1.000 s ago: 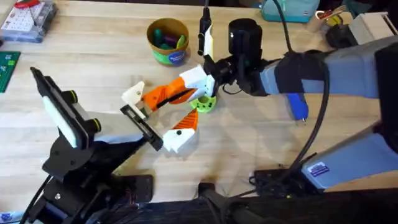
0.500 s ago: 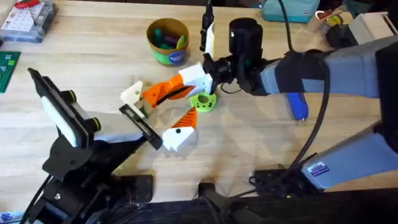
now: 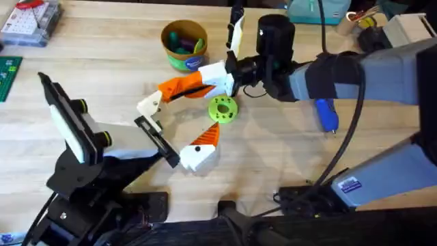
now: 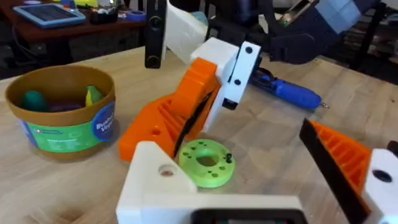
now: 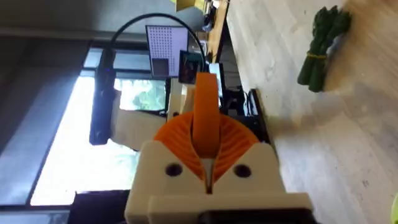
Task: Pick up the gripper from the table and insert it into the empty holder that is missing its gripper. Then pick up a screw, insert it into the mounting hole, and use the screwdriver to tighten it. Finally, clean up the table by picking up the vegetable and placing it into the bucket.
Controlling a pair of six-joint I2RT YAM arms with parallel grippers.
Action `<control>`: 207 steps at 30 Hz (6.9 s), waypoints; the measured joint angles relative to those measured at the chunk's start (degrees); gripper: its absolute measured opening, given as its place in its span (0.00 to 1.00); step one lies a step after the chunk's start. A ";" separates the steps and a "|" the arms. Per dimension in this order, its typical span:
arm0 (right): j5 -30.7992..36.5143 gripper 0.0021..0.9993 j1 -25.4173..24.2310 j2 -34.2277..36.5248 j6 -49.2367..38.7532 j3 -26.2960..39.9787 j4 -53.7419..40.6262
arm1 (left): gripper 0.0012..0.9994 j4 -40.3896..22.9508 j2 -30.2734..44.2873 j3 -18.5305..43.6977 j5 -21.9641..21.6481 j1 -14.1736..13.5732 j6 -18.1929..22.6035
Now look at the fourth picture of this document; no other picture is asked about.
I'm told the bare white left gripper left finger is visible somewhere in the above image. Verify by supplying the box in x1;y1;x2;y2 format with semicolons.
116;141;198;224

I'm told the finger of the white orange right gripper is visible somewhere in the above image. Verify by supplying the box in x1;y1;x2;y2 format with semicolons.
169;37;240;156

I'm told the white orange left gripper right finger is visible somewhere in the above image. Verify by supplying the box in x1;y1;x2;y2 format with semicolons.
299;118;398;224

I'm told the blue electric screwdriver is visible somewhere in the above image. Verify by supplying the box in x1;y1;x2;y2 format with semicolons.
248;67;330;110

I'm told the green disc with holes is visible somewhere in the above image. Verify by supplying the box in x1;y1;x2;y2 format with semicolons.
178;139;236;189

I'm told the orange ribbed wedge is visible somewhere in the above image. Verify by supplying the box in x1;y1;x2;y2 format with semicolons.
118;93;180;162

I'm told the black upright wrist plate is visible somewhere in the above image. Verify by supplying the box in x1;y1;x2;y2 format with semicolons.
144;0;208;69

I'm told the blue tape roll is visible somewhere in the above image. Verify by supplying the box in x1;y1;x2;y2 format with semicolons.
126;10;147;22

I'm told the brown toy tub with label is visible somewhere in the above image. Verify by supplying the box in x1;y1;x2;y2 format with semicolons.
4;64;116;161

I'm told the black box of small items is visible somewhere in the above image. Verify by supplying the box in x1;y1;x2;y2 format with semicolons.
89;6;121;25

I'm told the black chair leg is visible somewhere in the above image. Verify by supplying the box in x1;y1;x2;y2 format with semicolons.
349;0;388;70

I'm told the brown wooden desk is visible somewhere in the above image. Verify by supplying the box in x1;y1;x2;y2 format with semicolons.
0;0;147;43

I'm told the blue framed tablet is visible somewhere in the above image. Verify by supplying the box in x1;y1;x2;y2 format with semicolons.
12;2;87;29

